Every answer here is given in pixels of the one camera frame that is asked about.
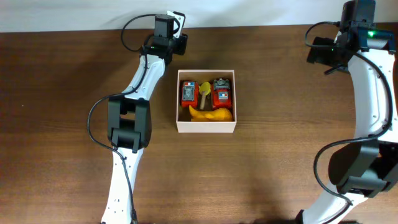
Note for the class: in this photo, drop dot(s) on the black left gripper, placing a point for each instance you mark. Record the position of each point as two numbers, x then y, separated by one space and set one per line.
183 47

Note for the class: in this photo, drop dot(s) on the red fire truck grey top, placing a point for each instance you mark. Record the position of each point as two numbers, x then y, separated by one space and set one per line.
221 94

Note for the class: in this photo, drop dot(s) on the orange dinosaur toy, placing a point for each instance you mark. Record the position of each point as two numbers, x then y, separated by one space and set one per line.
219 115

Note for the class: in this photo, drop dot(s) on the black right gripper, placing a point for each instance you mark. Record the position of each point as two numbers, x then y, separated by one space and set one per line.
319 55

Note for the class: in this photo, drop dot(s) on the red fire truck with ladder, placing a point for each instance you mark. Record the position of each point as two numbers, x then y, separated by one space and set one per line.
189 94

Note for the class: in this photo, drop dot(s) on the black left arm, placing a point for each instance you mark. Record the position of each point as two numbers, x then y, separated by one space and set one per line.
129 119

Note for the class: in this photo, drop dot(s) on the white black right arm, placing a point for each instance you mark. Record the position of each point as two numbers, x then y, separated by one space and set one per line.
365 165

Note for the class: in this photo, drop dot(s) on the yellow wooden rattle drum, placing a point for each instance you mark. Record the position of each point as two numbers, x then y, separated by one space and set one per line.
205 89

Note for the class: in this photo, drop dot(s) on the pink box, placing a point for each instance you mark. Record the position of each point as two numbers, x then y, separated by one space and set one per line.
183 118

